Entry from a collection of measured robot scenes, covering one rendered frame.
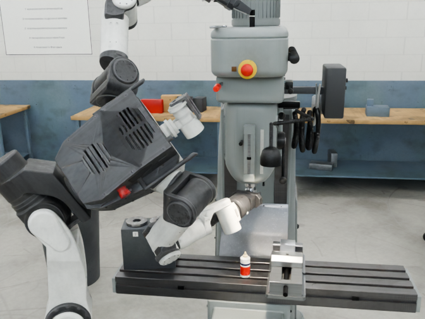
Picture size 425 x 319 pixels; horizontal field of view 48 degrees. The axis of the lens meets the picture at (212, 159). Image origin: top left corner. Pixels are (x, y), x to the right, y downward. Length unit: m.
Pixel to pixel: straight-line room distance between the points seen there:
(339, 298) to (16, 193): 1.26
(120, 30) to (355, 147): 4.95
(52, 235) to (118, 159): 0.32
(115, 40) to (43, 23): 5.18
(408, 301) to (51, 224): 1.35
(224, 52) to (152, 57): 4.66
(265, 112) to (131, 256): 0.83
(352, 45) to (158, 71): 2.41
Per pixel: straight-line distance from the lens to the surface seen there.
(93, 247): 3.74
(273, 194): 2.31
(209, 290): 2.01
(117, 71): 1.45
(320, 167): 5.68
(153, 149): 1.26
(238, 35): 1.58
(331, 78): 2.02
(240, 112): 1.74
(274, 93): 1.69
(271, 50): 1.58
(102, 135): 1.31
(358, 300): 2.01
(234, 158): 1.79
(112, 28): 1.59
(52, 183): 1.43
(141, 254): 2.06
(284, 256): 1.95
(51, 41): 6.68
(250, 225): 2.32
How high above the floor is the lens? 1.91
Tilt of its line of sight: 16 degrees down
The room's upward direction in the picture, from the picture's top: 1 degrees counter-clockwise
